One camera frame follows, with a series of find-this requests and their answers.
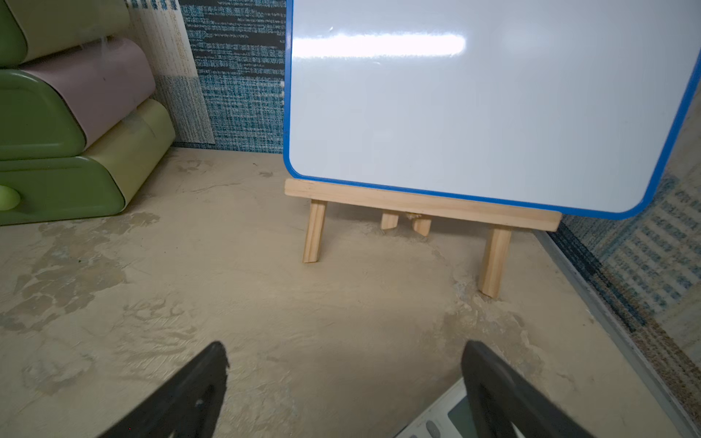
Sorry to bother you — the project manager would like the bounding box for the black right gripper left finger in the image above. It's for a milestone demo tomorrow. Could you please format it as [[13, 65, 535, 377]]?
[[101, 341, 228, 437]]

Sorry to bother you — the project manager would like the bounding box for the grey calculator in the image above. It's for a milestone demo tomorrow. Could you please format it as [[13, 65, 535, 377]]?
[[395, 377, 527, 438]]

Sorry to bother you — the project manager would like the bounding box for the blue framed whiteboard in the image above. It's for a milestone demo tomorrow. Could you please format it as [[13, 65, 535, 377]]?
[[283, 0, 700, 220]]

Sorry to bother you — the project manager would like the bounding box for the green drawer cabinet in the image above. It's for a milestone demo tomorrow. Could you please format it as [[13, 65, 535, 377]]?
[[1, 1, 175, 226]]

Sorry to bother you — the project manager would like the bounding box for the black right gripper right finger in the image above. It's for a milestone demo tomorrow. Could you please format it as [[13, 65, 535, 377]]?
[[461, 341, 593, 438]]

